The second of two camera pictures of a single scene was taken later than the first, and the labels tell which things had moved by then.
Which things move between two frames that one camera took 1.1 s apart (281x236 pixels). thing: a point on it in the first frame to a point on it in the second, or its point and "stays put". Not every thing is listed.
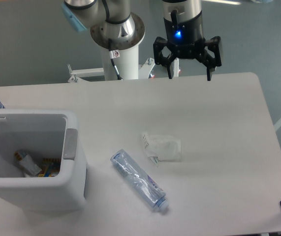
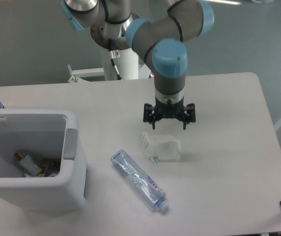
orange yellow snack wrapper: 50,167 stays put
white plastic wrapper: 162,148 stays put
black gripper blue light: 185,40 to 170,110
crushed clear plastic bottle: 150,191 stays put
